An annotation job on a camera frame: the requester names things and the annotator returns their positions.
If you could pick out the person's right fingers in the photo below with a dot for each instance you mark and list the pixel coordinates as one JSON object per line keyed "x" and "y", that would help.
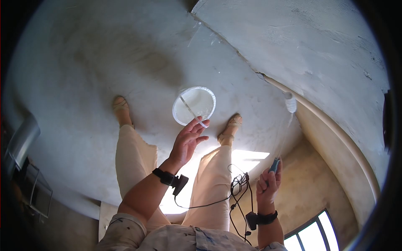
{"x": 263, "y": 180}

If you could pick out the grey metal duct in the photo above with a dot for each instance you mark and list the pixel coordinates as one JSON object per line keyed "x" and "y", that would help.
{"x": 23, "y": 138}

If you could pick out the person's left thumb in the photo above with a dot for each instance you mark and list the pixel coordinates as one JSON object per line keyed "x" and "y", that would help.
{"x": 200, "y": 139}

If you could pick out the window with dark frame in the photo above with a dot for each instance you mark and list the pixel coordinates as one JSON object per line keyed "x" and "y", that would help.
{"x": 314, "y": 235}

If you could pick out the dark framed panel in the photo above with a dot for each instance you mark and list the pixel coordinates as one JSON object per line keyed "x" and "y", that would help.
{"x": 36, "y": 191}

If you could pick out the person's right hand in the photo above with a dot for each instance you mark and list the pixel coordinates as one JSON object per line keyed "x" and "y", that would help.
{"x": 267, "y": 191}

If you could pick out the beige pipe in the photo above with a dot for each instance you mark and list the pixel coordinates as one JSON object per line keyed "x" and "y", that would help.
{"x": 339, "y": 138}

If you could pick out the white paint bucket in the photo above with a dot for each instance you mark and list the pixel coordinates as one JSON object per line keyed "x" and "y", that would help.
{"x": 198, "y": 102}

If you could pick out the person's legs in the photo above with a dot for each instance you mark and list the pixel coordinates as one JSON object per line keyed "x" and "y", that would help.
{"x": 135, "y": 163}

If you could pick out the black wrist band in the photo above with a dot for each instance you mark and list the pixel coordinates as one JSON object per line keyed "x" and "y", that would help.
{"x": 168, "y": 178}
{"x": 265, "y": 218}

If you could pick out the person's body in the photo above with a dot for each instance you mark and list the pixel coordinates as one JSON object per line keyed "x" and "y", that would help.
{"x": 176, "y": 238}

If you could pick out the person's left fingers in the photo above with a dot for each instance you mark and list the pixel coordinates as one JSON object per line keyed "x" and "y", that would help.
{"x": 194, "y": 127}

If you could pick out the person's left hand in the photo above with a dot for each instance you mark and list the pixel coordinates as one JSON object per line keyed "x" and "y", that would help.
{"x": 185, "y": 144}

